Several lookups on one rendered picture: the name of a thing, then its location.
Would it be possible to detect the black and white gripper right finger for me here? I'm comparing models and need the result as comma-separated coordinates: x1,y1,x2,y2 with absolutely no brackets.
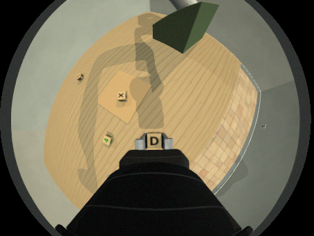
161,133,173,149

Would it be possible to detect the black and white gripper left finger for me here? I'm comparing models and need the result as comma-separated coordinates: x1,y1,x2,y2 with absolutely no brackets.
135,133,147,150

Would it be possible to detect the tan letter block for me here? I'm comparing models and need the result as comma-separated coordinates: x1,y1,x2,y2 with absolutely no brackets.
76,73,84,81
117,91,128,102
147,132,162,148
103,134,114,145

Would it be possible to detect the tan flat mat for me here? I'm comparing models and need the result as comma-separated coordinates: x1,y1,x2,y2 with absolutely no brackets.
98,70,152,124

